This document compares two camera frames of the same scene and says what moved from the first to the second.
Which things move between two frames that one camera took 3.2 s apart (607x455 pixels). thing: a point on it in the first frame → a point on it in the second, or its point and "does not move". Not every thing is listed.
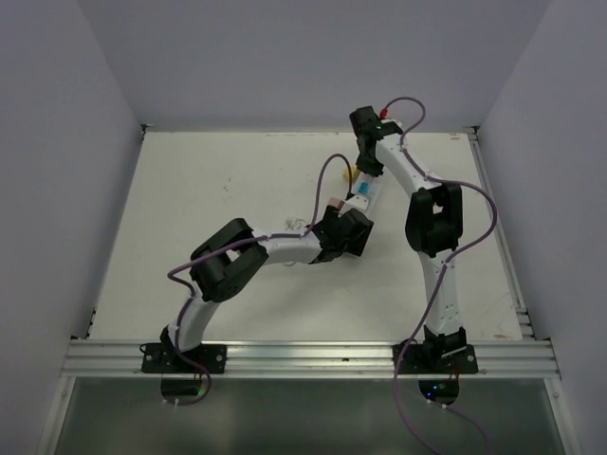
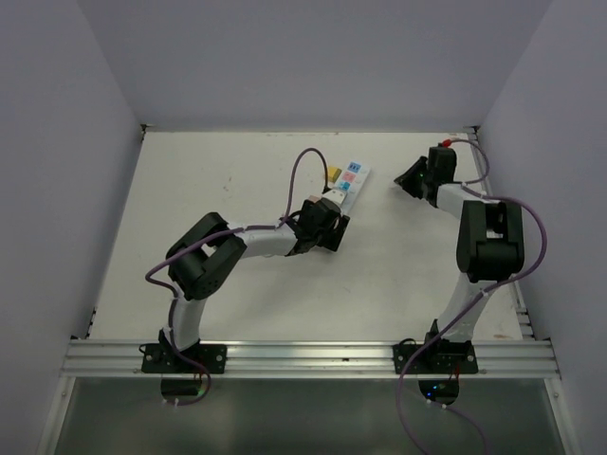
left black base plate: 165,358 does not move
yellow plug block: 346,173 → 333,173
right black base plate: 435,358 does not move
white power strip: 369,187 → 352,180
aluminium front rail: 307,358 does not move
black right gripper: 364,167 → 406,180
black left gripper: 357,247 → 340,227
